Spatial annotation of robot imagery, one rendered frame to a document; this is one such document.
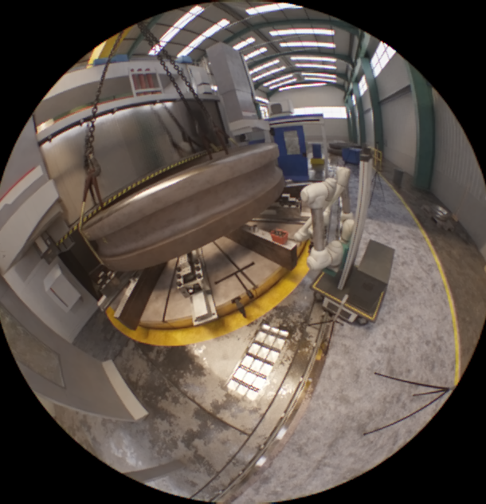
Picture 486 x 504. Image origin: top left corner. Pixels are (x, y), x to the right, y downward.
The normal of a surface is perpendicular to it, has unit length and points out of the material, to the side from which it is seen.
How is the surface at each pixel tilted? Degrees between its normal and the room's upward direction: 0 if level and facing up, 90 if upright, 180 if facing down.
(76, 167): 90
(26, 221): 90
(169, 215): 90
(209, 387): 0
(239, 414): 0
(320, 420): 0
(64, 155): 90
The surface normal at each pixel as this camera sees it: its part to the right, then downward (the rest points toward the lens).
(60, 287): 0.85, 0.16
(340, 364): -0.22, -0.75
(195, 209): 0.44, 0.49
